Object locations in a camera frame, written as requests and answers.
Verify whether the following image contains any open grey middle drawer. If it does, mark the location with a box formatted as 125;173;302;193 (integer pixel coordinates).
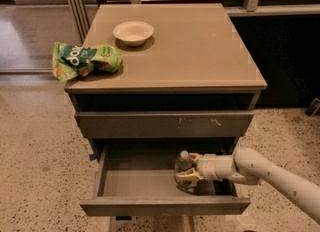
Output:
80;144;250;216

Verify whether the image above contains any white bowl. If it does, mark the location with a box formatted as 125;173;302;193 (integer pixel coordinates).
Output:
113;21;154;47

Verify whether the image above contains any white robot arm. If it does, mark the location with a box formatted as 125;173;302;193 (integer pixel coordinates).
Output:
174;148;320;223

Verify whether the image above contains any grey drawer cabinet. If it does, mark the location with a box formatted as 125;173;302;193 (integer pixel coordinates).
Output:
65;4;266;156

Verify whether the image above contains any green chip bag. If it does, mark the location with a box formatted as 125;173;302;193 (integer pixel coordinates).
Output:
52;42;122;82

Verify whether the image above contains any metal window frame post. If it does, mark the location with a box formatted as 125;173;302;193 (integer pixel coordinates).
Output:
67;0;90;42

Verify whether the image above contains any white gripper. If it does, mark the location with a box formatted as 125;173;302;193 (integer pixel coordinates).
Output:
174;153;218;185

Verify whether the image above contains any clear plastic water bottle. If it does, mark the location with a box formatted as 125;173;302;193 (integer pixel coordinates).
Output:
174;150;193;185

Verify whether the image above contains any closed grey top drawer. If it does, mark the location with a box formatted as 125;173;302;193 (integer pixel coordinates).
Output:
75;111;254;139

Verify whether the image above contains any blue tape piece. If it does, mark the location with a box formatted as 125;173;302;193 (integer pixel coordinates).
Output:
89;154;96;161

